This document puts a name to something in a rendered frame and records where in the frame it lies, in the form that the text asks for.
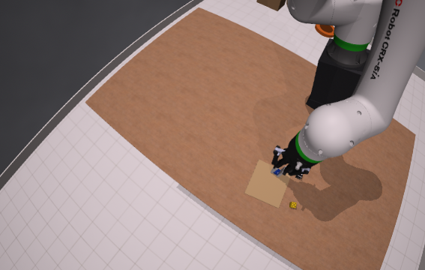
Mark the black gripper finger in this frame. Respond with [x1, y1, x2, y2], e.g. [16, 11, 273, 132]
[277, 164, 311, 177]
[271, 145, 288, 173]

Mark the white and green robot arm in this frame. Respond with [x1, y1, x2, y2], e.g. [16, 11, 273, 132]
[287, 0, 425, 170]

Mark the tan flat mat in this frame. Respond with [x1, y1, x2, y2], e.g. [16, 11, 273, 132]
[244, 160, 291, 208]

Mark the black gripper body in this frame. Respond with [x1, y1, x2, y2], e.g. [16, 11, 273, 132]
[282, 148, 296, 168]

